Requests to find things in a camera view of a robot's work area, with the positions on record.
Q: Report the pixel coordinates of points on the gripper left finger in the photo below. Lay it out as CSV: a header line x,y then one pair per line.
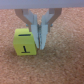
x,y
33,23

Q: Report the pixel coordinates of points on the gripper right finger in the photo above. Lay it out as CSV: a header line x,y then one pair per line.
x,y
46,24

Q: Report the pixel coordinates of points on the yellow block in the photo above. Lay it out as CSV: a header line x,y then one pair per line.
x,y
24,43

